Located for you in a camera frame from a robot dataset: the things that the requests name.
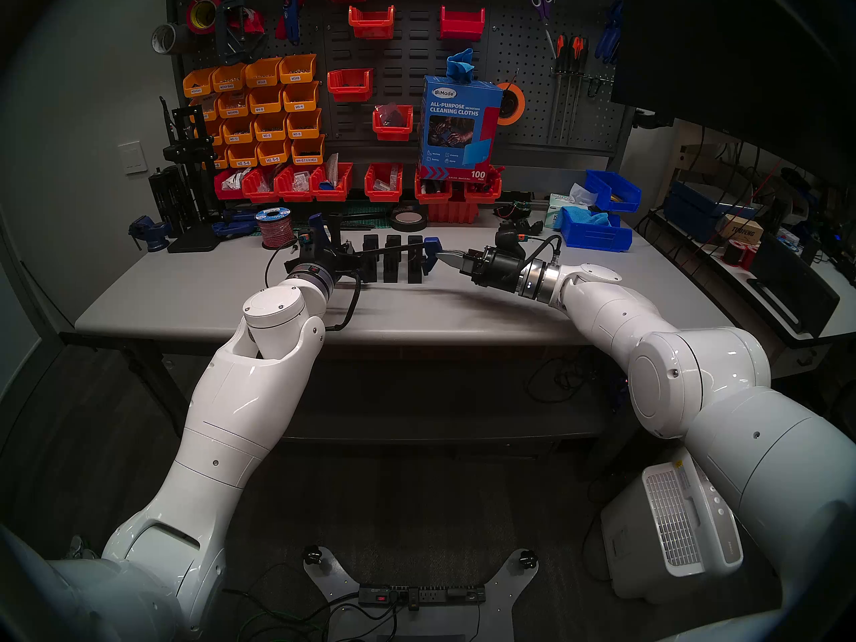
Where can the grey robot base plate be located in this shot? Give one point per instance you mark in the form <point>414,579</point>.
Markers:
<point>495,614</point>

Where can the green cutting mat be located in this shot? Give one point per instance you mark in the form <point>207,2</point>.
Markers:
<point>368,211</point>

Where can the white air purifier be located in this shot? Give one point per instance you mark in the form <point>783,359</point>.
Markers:
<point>669,533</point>

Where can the red tape roll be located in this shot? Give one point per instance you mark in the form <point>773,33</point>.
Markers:
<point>190,15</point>

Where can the dark green C-clamp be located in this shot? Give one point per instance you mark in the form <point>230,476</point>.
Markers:
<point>235,42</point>

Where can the orange plastic parts bin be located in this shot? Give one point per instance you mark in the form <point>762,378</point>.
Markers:
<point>221,162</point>
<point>198,89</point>
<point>305,132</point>
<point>239,137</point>
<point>263,80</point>
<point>267,107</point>
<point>308,158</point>
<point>234,110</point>
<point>229,84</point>
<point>215,138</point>
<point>301,104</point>
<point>274,159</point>
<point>208,109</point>
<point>298,76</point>
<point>243,162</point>
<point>271,134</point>

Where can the blue rag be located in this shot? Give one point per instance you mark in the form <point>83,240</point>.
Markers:
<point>592,218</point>

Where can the blue crate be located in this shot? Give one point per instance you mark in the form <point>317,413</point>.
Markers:
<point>692,209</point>

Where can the orange black screwdriver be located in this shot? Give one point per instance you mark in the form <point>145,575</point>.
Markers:
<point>574,53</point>
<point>560,52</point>
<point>584,52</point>

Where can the black monitor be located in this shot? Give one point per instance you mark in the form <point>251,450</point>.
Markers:
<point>735,59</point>

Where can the blue microfiber cloth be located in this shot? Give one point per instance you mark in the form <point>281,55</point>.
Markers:
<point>461,65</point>

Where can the black levelling knob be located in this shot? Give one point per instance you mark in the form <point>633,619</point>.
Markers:
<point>311,555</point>
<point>528,558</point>

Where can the white light switch plate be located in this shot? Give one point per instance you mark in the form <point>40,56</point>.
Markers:
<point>132,158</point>

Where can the blue bar clamp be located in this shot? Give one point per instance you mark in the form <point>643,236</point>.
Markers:
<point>431,259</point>

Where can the blue cleaning cloths box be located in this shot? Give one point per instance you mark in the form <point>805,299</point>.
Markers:
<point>461,152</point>

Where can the dark grey pegboard panel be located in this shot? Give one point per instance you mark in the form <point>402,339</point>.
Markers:
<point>414,65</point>

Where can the white side desk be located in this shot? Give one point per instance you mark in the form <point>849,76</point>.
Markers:
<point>829,319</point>

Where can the black metal stand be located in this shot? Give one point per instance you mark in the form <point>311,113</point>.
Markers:
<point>187,152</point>

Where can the cardboard box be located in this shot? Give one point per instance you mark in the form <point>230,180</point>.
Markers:
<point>741,229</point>

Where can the black laptop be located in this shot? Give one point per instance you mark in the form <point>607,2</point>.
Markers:
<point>796,286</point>

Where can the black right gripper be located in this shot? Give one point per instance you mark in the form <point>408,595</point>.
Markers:
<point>493,268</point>

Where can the grey duct tape roll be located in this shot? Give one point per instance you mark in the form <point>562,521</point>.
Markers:
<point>180,35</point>

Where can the black tape roll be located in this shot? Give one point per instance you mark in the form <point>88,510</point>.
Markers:
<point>408,227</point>

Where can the black power strip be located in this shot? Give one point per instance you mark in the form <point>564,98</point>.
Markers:
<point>428,595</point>

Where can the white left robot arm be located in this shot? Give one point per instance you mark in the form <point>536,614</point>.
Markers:
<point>227,420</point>

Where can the clear plastic parts bag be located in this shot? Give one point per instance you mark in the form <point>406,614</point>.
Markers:
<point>235,180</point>
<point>301,181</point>
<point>388,116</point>

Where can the blue bench vise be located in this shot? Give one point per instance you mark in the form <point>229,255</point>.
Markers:
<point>150,234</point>

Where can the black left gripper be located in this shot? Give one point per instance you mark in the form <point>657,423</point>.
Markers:
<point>334,259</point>

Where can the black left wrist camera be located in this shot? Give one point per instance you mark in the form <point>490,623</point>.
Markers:
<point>313,241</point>

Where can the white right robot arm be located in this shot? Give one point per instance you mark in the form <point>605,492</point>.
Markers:
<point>702,386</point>

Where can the blue plastic storage bin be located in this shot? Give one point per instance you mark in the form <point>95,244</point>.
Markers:
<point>605,189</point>
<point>595,239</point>

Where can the blue black quick clamp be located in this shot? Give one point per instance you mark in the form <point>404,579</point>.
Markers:
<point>234,228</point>

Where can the orange tape roll on pegboard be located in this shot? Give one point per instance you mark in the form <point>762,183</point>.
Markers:
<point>510,103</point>

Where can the grey sneaker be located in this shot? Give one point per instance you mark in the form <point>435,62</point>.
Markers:
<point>77,547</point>

